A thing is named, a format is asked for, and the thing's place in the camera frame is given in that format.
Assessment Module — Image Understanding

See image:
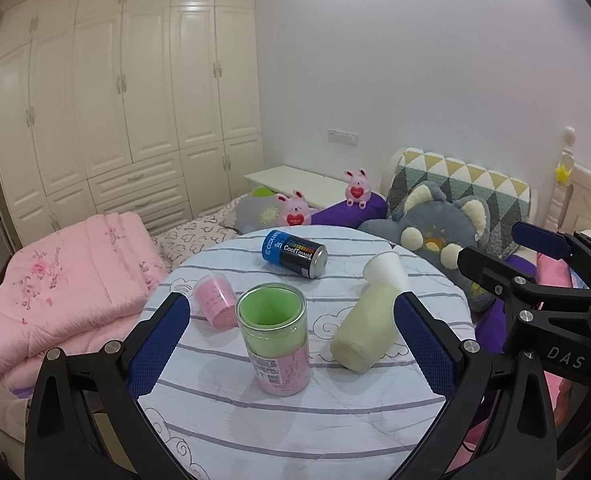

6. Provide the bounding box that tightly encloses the pink green plastic cup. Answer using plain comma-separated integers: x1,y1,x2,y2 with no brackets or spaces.
236,283,309,396

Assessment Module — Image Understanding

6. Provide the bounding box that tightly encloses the white paper cup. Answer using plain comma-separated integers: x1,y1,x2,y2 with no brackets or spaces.
363,250,410,292

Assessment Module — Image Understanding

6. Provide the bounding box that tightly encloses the pink blanket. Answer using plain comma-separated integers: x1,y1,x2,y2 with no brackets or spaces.
445,251,591,470

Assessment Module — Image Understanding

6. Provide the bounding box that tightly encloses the cream bed headboard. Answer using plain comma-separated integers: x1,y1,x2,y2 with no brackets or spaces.
544,127,591,233

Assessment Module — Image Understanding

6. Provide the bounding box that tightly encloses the beige cloth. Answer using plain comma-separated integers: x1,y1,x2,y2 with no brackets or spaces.
0,385,31,479

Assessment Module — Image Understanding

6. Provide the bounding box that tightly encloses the triangle pattern quilted cushion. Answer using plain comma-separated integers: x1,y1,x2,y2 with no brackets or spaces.
380,148,537,258

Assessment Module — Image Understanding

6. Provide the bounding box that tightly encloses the yellow star sticker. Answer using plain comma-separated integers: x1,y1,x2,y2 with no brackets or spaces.
555,164,573,186

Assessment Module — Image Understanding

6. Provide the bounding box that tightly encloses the grey plush toy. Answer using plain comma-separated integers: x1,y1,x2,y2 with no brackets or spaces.
359,181,523,312

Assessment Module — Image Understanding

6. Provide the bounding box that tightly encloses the pink folded quilt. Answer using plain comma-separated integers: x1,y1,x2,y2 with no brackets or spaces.
0,212,168,391

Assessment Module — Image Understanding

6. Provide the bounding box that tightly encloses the pink bunny plush right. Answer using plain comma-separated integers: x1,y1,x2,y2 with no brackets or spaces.
344,168,371,209

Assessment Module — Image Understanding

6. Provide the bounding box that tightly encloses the pink bunny plush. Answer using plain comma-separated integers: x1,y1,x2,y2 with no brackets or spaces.
344,168,371,209
276,190,312,226

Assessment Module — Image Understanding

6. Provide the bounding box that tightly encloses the purple pillow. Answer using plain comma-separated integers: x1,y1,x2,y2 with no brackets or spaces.
311,194,388,229

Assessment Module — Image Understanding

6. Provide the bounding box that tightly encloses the heart pattern bedsheet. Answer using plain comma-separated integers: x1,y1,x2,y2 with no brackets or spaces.
154,196,244,273

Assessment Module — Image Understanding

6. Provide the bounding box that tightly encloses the blue black drink can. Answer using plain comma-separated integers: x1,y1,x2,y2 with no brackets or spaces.
261,230,328,280

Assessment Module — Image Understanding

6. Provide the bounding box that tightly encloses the white bedside table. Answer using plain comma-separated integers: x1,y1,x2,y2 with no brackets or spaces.
245,166,346,209

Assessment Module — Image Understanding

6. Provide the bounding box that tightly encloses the pink bunny plush left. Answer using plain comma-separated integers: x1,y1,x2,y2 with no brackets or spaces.
276,190,312,226

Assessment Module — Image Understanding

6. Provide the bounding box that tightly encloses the grey pillow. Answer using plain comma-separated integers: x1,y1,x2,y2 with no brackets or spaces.
222,186,322,235

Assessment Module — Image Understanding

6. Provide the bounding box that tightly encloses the cream white wardrobe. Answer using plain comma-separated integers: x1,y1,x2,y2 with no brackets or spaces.
0,0,264,245

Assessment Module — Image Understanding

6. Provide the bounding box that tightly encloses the white wall socket panel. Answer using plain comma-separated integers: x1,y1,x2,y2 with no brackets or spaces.
327,129,358,148

